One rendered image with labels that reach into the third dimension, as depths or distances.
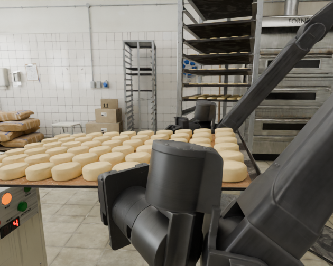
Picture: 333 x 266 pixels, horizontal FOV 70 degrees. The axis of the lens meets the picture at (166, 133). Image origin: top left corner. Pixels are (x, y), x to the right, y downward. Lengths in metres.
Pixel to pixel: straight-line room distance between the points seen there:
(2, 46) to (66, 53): 1.27
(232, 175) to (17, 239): 0.79
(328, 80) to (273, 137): 1.08
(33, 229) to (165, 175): 0.85
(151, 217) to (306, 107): 3.69
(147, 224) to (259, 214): 0.10
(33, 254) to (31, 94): 4.59
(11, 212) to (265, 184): 0.77
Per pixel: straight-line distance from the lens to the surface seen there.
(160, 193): 0.22
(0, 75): 5.66
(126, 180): 0.30
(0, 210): 0.86
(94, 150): 0.55
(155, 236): 0.23
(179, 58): 1.55
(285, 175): 0.23
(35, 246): 1.07
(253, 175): 0.40
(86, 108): 4.95
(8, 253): 0.98
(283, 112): 3.83
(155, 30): 4.67
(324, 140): 0.24
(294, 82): 3.86
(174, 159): 0.21
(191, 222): 0.22
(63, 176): 0.45
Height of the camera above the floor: 1.14
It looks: 11 degrees down
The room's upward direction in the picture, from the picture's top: straight up
